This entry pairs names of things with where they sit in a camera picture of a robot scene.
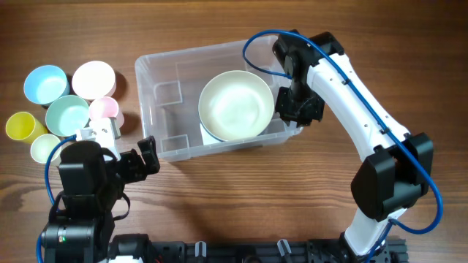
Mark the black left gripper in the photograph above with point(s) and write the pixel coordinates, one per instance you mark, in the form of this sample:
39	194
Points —
133	165

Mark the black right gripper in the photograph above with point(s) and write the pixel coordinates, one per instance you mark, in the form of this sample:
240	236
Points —
299	108

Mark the pink cup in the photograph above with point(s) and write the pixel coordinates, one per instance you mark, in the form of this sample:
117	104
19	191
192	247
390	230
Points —
106	107

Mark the cream plate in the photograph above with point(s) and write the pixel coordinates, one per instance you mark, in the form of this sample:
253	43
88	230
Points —
236	105

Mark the cream cup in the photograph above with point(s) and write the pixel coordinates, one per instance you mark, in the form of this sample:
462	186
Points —
42	147

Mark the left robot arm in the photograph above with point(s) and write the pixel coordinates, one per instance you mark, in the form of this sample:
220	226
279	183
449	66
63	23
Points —
80	222

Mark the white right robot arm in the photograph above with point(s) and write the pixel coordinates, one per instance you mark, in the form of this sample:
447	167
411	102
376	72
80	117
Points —
396	165

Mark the white label in bin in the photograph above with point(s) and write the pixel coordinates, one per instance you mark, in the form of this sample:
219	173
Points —
207	138

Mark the clear plastic storage bin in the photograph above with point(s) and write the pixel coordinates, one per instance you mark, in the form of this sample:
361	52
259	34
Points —
169	86

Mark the pink bowl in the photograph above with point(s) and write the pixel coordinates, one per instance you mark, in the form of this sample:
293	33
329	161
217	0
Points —
94	79

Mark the mint green bowl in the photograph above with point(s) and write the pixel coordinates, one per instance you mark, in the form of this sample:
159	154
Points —
66	115

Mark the light blue bowl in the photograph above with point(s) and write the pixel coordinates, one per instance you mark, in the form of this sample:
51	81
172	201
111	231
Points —
45	84

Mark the yellow cup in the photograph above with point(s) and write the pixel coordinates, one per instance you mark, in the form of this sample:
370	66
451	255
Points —
24	127

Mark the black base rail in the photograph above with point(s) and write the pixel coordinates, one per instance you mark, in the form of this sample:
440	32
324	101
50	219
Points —
311	251

